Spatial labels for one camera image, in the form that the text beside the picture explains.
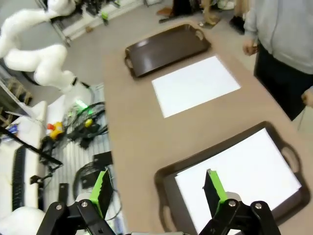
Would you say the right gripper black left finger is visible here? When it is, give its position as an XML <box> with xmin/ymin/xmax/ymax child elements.
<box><xmin>36</xmin><ymin>170</ymin><xmax>115</xmax><ymax>235</ymax></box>

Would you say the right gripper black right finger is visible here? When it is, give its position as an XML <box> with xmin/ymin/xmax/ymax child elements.
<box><xmin>199</xmin><ymin>168</ymin><xmax>282</xmax><ymax>235</ymax></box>

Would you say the stack of white paper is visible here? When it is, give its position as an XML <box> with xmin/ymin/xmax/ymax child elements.
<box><xmin>175</xmin><ymin>128</ymin><xmax>302</xmax><ymax>235</ymax></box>

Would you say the person's right forearm grey sleeve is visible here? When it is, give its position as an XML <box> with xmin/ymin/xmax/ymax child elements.
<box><xmin>244</xmin><ymin>4</ymin><xmax>264</xmax><ymax>45</ymax></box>

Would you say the person's left hand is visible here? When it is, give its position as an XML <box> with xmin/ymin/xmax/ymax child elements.
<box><xmin>301</xmin><ymin>87</ymin><xmax>313</xmax><ymax>106</ymax></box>

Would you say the person's right hand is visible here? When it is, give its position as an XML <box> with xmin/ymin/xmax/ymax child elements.
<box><xmin>242</xmin><ymin>38</ymin><xmax>260</xmax><ymax>56</ymax></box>

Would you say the black metal bar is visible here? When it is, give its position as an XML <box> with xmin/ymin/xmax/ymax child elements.
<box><xmin>58</xmin><ymin>183</ymin><xmax>68</xmax><ymax>209</ymax></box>

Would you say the brown plastic serving tray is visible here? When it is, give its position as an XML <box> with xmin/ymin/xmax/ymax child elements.
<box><xmin>154</xmin><ymin>121</ymin><xmax>311</xmax><ymax>235</ymax></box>
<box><xmin>124</xmin><ymin>23</ymin><xmax>212</xmax><ymax>79</ymax></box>

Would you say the yellow toy duck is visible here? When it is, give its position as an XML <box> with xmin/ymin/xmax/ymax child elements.
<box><xmin>47</xmin><ymin>121</ymin><xmax>66</xmax><ymax>141</ymax></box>

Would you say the black metal rod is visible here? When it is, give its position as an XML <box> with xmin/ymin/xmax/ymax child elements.
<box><xmin>0</xmin><ymin>127</ymin><xmax>64</xmax><ymax>166</ymax></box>

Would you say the black computer keyboard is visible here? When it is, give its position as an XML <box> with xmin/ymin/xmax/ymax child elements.
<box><xmin>12</xmin><ymin>146</ymin><xmax>27</xmax><ymax>212</ymax></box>

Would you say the white desk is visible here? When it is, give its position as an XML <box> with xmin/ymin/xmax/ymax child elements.
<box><xmin>0</xmin><ymin>100</ymin><xmax>49</xmax><ymax>213</ymax></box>

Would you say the white A4 paper sheet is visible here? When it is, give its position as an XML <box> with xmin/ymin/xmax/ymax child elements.
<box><xmin>151</xmin><ymin>55</ymin><xmax>242</xmax><ymax>118</ymax></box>

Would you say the person in grey hoodie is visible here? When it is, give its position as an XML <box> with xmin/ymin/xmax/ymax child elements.
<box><xmin>243</xmin><ymin>0</ymin><xmax>313</xmax><ymax>121</ymax></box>

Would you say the black metal bracket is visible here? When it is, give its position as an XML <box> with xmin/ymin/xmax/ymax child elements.
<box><xmin>92</xmin><ymin>151</ymin><xmax>113</xmax><ymax>169</ymax></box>

